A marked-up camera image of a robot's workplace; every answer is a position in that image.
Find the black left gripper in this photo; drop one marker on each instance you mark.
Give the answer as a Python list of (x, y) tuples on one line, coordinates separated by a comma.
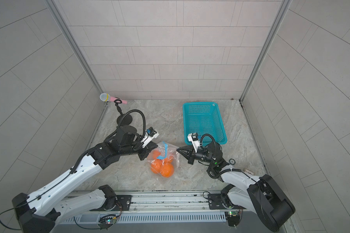
[(147, 149)]

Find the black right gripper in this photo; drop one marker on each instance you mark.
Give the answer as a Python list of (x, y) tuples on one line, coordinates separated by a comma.
[(189, 157)]

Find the clear zip-top bag blue seal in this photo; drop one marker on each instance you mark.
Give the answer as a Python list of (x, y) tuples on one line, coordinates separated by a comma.
[(165, 149)]

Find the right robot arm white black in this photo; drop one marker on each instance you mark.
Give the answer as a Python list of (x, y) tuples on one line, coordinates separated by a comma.
[(225, 172)]

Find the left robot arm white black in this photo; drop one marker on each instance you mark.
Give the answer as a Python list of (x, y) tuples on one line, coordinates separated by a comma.
[(42, 210)]

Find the orange ball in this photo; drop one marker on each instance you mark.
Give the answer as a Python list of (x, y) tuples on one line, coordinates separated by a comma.
[(171, 158), (157, 154), (167, 170), (156, 166)]

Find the teal plastic basket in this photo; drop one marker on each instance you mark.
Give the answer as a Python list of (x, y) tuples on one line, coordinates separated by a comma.
[(203, 118)]

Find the black microphone stand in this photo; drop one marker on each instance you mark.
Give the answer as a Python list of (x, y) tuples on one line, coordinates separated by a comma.
[(127, 120)]

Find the pink toy microphone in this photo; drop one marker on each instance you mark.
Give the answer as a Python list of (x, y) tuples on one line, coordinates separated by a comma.
[(105, 97)]

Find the white ventilation grille strip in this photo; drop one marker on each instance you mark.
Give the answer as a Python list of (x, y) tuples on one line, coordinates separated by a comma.
[(152, 218)]

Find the right circuit board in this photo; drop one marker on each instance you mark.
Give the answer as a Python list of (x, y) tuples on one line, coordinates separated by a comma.
[(233, 218)]

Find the circuit board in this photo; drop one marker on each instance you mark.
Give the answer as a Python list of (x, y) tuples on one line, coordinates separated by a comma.
[(233, 218), (107, 221)]

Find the left circuit board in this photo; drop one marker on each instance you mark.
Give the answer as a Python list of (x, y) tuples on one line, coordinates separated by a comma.
[(107, 221)]

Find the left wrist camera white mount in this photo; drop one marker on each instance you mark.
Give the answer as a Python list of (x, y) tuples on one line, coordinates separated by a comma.
[(150, 134)]

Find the aluminium mounting rail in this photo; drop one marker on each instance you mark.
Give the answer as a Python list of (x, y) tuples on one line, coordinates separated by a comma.
[(192, 201)]

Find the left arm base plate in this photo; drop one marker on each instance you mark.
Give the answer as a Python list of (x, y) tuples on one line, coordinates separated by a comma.
[(122, 202)]

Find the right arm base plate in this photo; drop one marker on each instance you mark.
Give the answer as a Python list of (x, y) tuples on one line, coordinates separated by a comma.
[(219, 201)]

